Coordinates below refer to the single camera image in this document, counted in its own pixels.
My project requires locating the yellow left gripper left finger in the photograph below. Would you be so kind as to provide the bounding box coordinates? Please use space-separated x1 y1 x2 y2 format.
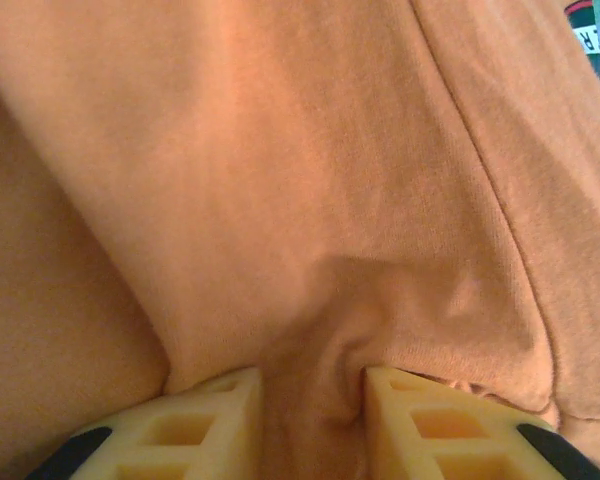
37 367 264 480

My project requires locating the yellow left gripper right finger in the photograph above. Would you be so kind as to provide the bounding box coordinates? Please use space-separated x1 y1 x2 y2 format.
364 366 599 480

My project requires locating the orange t-shirt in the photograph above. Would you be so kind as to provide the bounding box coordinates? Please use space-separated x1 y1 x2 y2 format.
0 0 600 480

